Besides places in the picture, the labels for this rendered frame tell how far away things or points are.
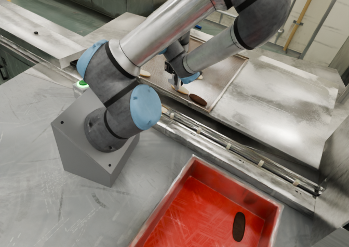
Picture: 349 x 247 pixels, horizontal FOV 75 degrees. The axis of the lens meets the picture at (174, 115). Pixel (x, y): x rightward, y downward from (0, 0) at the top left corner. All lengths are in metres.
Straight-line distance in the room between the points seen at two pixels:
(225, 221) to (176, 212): 0.16
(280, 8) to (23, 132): 0.95
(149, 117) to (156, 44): 0.19
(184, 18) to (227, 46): 0.16
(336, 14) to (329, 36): 0.30
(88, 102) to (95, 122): 0.10
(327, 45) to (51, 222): 4.09
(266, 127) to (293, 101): 0.24
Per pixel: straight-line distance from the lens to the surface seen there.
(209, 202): 0.85
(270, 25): 0.58
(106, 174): 0.78
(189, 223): 0.80
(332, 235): 0.81
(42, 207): 0.85
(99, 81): 0.63
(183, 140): 0.95
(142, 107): 0.60
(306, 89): 1.37
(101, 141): 0.73
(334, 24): 4.21
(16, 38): 1.56
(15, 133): 1.07
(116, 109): 0.63
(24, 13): 2.16
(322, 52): 4.31
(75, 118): 0.76
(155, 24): 0.58
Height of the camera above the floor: 1.54
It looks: 41 degrees down
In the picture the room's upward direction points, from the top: 11 degrees clockwise
